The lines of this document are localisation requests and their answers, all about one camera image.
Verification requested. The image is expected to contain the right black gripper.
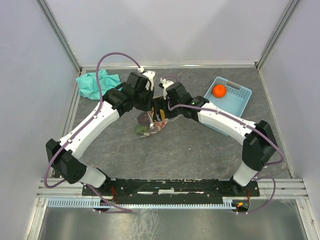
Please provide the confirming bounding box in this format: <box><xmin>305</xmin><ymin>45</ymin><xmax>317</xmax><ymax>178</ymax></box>
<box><xmin>152</xmin><ymin>95</ymin><xmax>182</xmax><ymax>122</ymax></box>

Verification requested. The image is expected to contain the dark purple avocado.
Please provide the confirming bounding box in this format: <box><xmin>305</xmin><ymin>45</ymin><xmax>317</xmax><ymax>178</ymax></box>
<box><xmin>137</xmin><ymin>112</ymin><xmax>151</xmax><ymax>126</ymax></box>

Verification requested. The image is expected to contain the red strawberry pear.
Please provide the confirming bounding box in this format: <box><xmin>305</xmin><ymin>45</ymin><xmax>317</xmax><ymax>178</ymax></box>
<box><xmin>153</xmin><ymin>121</ymin><xmax>167</xmax><ymax>131</ymax></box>

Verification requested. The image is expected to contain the clear dotted zip bag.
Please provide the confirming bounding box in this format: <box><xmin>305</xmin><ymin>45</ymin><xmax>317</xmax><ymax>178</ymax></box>
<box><xmin>133</xmin><ymin>110</ymin><xmax>179</xmax><ymax>139</ymax></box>

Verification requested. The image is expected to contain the green orange mango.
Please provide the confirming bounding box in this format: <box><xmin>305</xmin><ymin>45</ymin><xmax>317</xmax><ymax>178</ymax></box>
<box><xmin>134</xmin><ymin>124</ymin><xmax>149</xmax><ymax>135</ymax></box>

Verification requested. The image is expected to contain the light blue plastic basket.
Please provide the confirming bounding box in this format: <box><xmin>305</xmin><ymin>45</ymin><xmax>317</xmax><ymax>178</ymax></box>
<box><xmin>203</xmin><ymin>76</ymin><xmax>253</xmax><ymax>136</ymax></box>

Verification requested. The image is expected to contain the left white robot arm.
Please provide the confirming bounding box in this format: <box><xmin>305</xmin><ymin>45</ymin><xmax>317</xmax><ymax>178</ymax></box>
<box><xmin>45</xmin><ymin>70</ymin><xmax>156</xmax><ymax>195</ymax></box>

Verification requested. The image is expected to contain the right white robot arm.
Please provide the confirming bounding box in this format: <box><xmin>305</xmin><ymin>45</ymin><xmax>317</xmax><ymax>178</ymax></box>
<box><xmin>153</xmin><ymin>78</ymin><xmax>279</xmax><ymax>196</ymax></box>

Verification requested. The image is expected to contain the teal crumpled cloth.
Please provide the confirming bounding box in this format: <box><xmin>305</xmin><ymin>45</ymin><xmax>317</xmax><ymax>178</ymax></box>
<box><xmin>76</xmin><ymin>69</ymin><xmax>121</xmax><ymax>100</ymax></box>

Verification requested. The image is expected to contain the orange tangerine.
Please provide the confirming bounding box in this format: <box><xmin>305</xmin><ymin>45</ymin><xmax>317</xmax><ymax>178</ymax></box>
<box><xmin>211</xmin><ymin>84</ymin><xmax>227</xmax><ymax>98</ymax></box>

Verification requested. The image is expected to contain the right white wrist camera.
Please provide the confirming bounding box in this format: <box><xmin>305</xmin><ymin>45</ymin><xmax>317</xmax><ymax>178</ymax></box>
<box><xmin>159</xmin><ymin>77</ymin><xmax>175</xmax><ymax>100</ymax></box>

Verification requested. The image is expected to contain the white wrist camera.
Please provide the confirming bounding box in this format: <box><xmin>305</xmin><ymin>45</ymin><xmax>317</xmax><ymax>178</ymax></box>
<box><xmin>137</xmin><ymin>66</ymin><xmax>156</xmax><ymax>91</ymax></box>
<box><xmin>159</xmin><ymin>77</ymin><xmax>175</xmax><ymax>100</ymax></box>

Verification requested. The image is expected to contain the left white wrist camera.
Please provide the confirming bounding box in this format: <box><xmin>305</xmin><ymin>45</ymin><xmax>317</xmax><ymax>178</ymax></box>
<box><xmin>137</xmin><ymin>66</ymin><xmax>156</xmax><ymax>91</ymax></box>

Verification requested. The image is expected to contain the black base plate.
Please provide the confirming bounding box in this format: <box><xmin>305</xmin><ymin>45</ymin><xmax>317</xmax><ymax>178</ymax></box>
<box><xmin>82</xmin><ymin>178</ymin><xmax>260</xmax><ymax>204</ymax></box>

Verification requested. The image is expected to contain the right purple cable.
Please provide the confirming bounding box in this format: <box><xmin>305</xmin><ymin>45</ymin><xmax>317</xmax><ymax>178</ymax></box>
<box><xmin>162</xmin><ymin>75</ymin><xmax>286</xmax><ymax>215</ymax></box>

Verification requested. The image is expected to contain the light blue cable duct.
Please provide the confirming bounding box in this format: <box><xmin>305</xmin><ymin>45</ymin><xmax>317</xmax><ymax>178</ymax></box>
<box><xmin>47</xmin><ymin>197</ymin><xmax>236</xmax><ymax>210</ymax></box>

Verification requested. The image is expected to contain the aluminium frame rail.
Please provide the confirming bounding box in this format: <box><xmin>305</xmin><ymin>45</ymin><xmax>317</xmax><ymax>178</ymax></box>
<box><xmin>36</xmin><ymin>179</ymin><xmax>309</xmax><ymax>200</ymax></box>

